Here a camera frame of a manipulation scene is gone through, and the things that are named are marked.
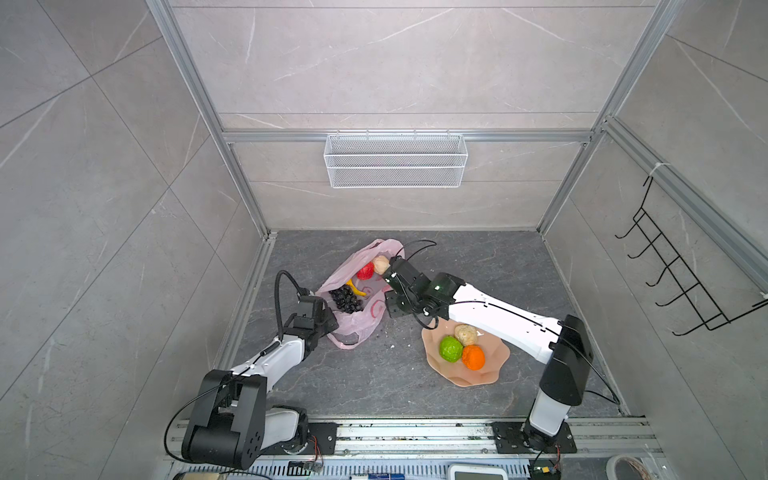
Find white wire mesh basket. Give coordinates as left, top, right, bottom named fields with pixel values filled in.
left=323, top=133, right=469, bottom=189

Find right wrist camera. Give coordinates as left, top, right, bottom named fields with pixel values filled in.
left=382, top=256, right=423, bottom=288

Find red fake apple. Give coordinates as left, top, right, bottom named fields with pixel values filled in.
left=356, top=262, right=376, bottom=281

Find yellow fake banana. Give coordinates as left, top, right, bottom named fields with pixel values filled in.
left=345, top=279, right=368, bottom=297

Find black wire hook rack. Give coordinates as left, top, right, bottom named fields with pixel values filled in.
left=614, top=175, right=767, bottom=337

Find orange fake fruit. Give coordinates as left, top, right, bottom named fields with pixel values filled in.
left=461, top=345, right=486, bottom=371

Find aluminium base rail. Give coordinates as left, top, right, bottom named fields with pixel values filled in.
left=161, top=418, right=661, bottom=463

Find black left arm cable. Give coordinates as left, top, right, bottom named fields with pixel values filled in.
left=273, top=269, right=310, bottom=343

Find beige fake fruit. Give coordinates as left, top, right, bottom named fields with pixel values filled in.
left=454, top=324, right=479, bottom=347
left=372, top=255, right=390, bottom=276

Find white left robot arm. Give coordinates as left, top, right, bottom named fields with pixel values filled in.
left=181, top=296, right=338, bottom=470

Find white device at bottom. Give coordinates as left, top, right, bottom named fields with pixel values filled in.
left=446, top=464, right=509, bottom=480

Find green fake fruit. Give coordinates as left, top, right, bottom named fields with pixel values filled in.
left=438, top=335, right=464, bottom=363

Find pink plastic bag fruit print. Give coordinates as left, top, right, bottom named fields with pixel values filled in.
left=317, top=239, right=403, bottom=350

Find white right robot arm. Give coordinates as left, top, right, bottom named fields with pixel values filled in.
left=373, top=255, right=594, bottom=452

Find dark fake grapes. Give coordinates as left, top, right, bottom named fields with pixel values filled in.
left=330, top=284, right=363, bottom=314

